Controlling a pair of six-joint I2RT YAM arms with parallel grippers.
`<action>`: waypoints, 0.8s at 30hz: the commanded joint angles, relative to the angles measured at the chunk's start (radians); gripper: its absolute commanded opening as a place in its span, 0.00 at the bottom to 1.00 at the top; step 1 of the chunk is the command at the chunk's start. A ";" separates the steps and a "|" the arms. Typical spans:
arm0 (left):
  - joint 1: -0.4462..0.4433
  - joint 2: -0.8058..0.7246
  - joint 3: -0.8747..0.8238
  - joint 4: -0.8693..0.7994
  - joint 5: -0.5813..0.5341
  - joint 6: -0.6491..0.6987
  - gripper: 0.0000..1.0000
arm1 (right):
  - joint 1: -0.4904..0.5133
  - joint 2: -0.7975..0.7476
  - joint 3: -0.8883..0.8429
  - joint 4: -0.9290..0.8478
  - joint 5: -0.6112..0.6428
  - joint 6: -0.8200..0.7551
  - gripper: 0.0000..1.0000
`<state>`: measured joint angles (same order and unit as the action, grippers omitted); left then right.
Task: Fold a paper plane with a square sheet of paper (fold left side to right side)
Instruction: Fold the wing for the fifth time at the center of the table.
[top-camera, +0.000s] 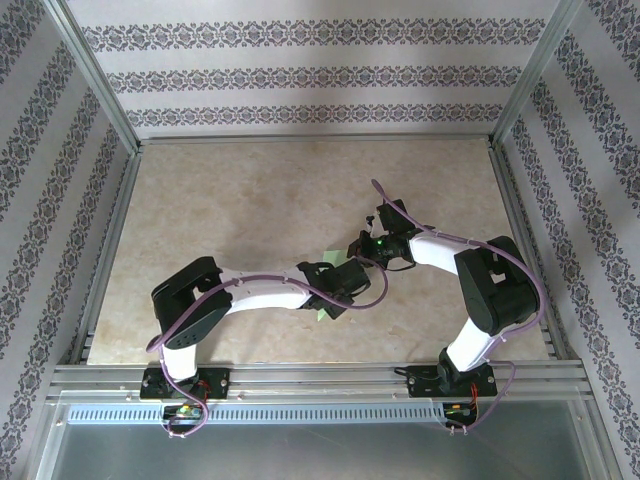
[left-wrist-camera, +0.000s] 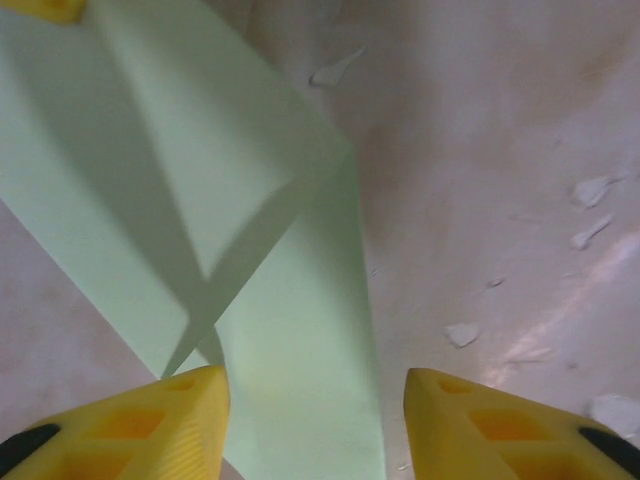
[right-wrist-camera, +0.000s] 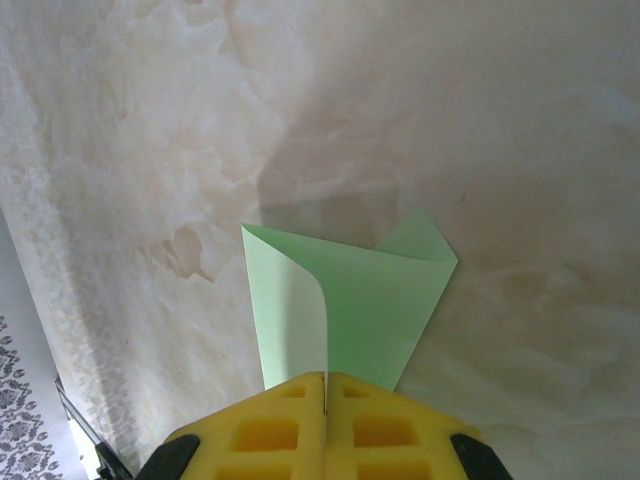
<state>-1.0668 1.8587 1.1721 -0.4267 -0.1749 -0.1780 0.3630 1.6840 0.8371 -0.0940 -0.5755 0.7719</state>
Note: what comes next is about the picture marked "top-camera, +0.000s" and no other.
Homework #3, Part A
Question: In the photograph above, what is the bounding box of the left aluminium side rail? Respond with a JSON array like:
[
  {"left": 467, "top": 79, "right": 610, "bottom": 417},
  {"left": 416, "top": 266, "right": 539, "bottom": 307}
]
[{"left": 69, "top": 144, "right": 144, "bottom": 366}]

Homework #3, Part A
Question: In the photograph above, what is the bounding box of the left small circuit board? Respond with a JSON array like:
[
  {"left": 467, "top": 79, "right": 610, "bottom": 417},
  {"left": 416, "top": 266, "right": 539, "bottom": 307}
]
[{"left": 162, "top": 404, "right": 204, "bottom": 421}]

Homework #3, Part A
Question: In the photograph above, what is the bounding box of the long aluminium mounting rail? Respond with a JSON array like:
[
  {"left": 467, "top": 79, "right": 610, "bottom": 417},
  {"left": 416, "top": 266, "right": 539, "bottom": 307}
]
[{"left": 44, "top": 362, "right": 599, "bottom": 404}]

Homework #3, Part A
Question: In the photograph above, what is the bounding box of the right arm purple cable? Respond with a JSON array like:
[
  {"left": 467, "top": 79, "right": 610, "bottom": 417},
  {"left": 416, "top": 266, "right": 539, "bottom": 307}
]
[{"left": 370, "top": 179, "right": 546, "bottom": 435}]

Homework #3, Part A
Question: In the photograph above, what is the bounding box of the left aluminium frame post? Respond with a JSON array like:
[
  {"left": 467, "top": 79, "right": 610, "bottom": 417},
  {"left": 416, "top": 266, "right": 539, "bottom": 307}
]
[{"left": 42, "top": 0, "right": 144, "bottom": 154}]

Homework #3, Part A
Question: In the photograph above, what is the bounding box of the aluminium frame post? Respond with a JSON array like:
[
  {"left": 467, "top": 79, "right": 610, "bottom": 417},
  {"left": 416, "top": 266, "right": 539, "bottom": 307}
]
[
  {"left": 489, "top": 0, "right": 586, "bottom": 151},
  {"left": 42, "top": 0, "right": 144, "bottom": 154}
]

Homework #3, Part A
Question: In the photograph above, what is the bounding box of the grey slotted cable duct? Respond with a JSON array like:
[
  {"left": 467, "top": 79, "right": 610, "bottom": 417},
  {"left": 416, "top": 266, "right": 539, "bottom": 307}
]
[{"left": 66, "top": 403, "right": 447, "bottom": 426}]

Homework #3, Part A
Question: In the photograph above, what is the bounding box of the aluminium side rail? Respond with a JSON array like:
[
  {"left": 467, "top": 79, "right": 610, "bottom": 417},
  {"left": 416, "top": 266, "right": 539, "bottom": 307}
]
[
  {"left": 486, "top": 139, "right": 574, "bottom": 362},
  {"left": 69, "top": 144, "right": 144, "bottom": 366}
]

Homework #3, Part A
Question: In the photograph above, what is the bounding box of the right aluminium side rail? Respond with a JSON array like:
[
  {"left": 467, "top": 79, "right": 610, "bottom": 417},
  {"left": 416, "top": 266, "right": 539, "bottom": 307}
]
[{"left": 486, "top": 139, "right": 574, "bottom": 362}]

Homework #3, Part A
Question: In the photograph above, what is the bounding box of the shiny metal sheet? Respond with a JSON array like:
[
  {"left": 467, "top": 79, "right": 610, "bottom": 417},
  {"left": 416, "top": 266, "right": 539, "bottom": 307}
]
[{"left": 35, "top": 402, "right": 607, "bottom": 480}]

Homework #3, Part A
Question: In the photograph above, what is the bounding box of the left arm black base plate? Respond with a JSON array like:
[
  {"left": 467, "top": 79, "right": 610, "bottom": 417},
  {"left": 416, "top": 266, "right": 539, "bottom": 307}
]
[{"left": 139, "top": 366, "right": 232, "bottom": 401}]

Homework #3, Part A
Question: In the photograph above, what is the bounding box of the right aluminium frame post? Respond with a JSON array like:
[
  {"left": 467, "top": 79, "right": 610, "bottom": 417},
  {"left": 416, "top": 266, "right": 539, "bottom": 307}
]
[{"left": 489, "top": 0, "right": 586, "bottom": 151}]

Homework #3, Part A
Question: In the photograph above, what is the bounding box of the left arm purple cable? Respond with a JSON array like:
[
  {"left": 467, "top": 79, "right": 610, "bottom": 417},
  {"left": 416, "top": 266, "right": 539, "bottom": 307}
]
[{"left": 145, "top": 269, "right": 391, "bottom": 440}]

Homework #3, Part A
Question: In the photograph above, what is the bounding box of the aluminium back rail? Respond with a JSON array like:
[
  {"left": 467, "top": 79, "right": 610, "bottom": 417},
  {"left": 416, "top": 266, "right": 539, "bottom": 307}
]
[{"left": 135, "top": 131, "right": 497, "bottom": 147}]

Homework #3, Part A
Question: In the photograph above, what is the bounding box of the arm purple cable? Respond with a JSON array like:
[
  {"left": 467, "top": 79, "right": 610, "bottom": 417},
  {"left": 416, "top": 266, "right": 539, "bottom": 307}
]
[
  {"left": 145, "top": 269, "right": 391, "bottom": 440},
  {"left": 370, "top": 179, "right": 546, "bottom": 435}
]

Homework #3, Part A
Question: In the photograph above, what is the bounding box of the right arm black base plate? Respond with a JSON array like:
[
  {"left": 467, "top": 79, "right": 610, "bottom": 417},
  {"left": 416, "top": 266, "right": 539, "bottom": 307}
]
[{"left": 406, "top": 364, "right": 498, "bottom": 399}]

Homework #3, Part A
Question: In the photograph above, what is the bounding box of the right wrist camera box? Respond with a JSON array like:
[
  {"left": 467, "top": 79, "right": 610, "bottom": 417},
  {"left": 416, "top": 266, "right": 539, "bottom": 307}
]
[{"left": 364, "top": 198, "right": 410, "bottom": 235}]

